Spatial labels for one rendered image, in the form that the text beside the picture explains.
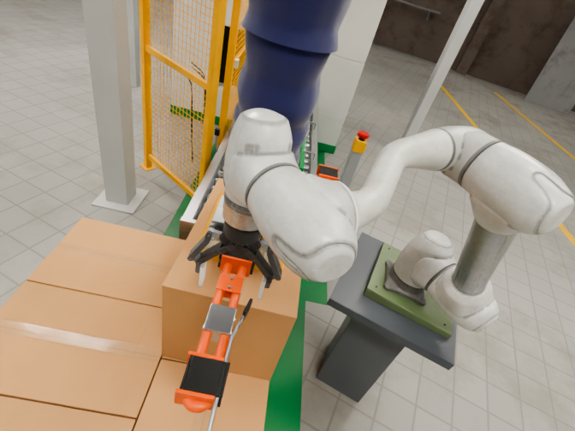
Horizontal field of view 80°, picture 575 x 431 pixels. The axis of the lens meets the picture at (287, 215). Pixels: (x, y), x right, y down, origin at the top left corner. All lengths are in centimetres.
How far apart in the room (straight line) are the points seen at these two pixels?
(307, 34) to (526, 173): 54
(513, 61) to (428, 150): 1153
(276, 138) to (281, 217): 14
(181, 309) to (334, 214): 76
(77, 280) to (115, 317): 24
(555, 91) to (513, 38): 184
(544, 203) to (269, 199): 57
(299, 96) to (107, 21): 153
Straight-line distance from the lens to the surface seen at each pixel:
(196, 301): 106
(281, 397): 197
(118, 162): 260
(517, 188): 84
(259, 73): 87
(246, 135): 52
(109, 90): 237
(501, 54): 1226
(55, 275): 167
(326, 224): 42
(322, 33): 85
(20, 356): 149
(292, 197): 44
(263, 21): 84
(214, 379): 74
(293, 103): 88
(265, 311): 103
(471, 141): 89
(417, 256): 139
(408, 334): 144
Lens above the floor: 177
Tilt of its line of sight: 38 degrees down
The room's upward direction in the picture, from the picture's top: 17 degrees clockwise
